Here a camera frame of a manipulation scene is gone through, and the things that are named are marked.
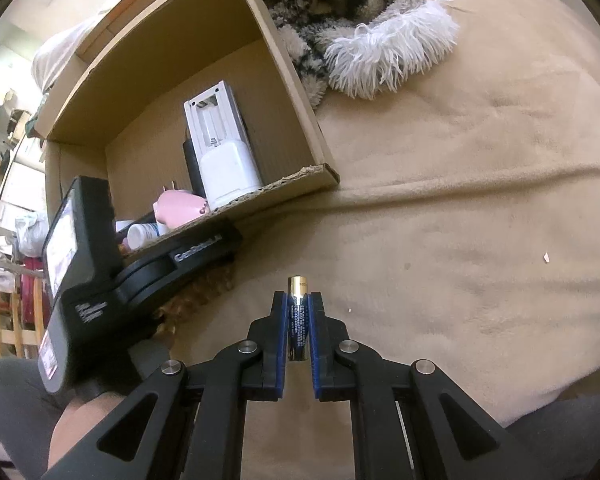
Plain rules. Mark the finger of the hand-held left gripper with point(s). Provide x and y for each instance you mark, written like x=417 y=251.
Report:
x=137 y=222

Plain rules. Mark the white rounded case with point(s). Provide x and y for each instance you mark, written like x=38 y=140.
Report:
x=230 y=172

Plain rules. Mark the white duvet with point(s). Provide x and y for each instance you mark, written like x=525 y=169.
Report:
x=55 y=60

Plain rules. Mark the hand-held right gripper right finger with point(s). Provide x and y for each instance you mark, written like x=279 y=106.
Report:
x=315 y=340

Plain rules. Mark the pink plug adapter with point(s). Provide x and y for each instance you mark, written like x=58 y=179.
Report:
x=180 y=207

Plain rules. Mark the person's grey-clad leg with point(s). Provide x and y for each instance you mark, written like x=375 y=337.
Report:
x=555 y=435

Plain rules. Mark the white pill bottle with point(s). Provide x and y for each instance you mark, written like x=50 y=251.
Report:
x=142 y=235

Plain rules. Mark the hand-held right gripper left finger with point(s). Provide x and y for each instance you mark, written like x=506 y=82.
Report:
x=280 y=340

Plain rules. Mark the wooden rack with colourful items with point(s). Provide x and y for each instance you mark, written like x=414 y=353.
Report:
x=10 y=330

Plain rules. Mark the brown cardboard box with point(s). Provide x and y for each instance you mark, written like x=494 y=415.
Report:
x=145 y=160

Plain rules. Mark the person's left forearm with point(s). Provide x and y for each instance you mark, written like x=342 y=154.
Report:
x=15 y=405

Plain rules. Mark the shaggy black and cream blanket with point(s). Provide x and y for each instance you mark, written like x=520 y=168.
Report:
x=370 y=45

